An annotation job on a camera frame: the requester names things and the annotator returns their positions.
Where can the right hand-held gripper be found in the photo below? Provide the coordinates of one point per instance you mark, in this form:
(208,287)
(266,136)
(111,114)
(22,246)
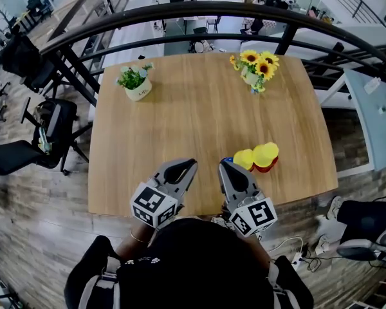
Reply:
(252,217)

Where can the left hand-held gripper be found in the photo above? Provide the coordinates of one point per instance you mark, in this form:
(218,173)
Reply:
(154,206)

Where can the blue paper cup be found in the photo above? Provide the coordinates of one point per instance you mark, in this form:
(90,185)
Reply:
(226,160)

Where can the yellow paper cup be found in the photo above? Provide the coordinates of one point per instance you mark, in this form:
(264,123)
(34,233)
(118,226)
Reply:
(243,159)
(265,153)

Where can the person's right forearm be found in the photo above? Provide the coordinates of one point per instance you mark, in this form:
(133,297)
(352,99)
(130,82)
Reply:
(260,246)

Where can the person's left forearm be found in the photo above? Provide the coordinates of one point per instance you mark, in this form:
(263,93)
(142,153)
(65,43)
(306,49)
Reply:
(132,248)

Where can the person's black shirt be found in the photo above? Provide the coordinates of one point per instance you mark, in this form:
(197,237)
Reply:
(196,269)

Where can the white power strip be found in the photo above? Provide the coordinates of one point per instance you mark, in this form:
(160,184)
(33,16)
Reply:
(296,259)

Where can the green plant in white pot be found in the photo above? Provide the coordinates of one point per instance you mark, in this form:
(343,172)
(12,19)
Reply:
(135,79)

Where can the sunflower bouquet in vase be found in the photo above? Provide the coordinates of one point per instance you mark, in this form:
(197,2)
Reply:
(255,68)

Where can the green bottle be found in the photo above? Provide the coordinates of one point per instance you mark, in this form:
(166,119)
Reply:
(45,140)

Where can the light blue table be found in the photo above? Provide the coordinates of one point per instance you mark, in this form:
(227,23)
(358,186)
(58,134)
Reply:
(370,117)

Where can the black office chair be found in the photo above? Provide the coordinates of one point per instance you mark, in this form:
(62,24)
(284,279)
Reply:
(9,156)
(22,60)

